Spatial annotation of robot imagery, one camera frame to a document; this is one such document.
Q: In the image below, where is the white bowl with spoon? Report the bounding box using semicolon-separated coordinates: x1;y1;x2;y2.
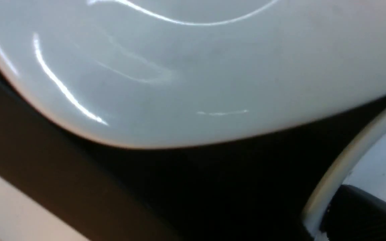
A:
0;0;386;149

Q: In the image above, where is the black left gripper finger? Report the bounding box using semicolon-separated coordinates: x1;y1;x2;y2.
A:
320;185;386;241

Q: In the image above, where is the black serving tray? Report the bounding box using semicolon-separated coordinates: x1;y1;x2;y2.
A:
0;72;386;241

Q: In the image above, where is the white bowl front tray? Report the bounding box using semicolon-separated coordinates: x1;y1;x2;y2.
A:
302;109;386;241

